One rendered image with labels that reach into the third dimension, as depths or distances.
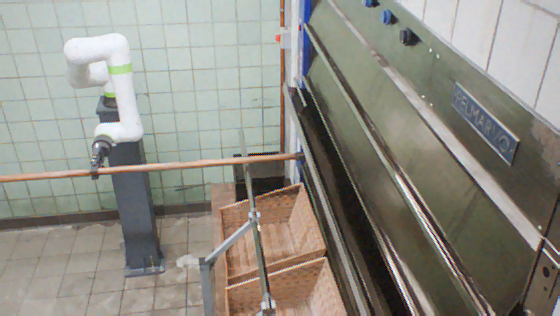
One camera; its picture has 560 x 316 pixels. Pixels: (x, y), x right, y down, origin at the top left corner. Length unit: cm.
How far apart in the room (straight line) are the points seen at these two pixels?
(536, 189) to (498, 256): 17
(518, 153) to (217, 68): 275
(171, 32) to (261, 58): 60
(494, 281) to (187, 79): 279
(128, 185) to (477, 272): 248
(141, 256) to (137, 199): 46
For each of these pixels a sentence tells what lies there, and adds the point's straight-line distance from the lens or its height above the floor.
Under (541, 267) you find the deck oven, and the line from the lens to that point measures 93.
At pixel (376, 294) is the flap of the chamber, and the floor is 141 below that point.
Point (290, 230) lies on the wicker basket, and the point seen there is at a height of 59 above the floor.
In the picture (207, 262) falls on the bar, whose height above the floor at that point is 95.
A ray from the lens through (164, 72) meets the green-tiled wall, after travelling 353.
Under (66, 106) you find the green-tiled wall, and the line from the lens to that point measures 372.
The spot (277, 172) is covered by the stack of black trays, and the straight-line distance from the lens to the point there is 299.
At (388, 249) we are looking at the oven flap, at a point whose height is 147.
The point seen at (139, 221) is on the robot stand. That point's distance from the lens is 340.
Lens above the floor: 246
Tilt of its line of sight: 32 degrees down
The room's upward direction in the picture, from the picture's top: straight up
